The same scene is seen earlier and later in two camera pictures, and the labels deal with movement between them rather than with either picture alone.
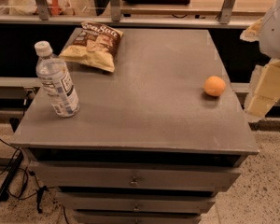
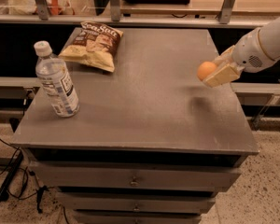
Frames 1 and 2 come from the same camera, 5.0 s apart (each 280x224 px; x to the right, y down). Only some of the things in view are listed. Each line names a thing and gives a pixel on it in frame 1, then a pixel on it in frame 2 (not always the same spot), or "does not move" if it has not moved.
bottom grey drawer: x=117 y=217 does not move
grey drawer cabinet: x=152 y=142 does not move
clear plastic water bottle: x=56 y=80 does not move
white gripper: x=276 y=32 -> x=249 y=54
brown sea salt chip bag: x=94 y=45 does not move
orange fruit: x=215 y=86 -> x=205 y=68
